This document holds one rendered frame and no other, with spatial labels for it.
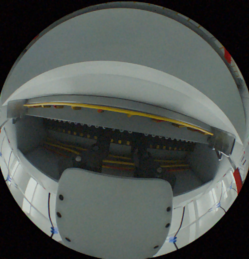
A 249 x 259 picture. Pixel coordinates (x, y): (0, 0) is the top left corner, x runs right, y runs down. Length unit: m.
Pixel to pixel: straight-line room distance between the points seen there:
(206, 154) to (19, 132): 0.61
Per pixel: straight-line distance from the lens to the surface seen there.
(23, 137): 0.35
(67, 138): 0.35
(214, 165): 0.33
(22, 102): 0.15
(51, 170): 0.26
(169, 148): 0.27
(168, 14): 0.17
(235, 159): 0.30
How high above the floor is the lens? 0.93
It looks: 32 degrees up
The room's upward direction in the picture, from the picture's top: 169 degrees counter-clockwise
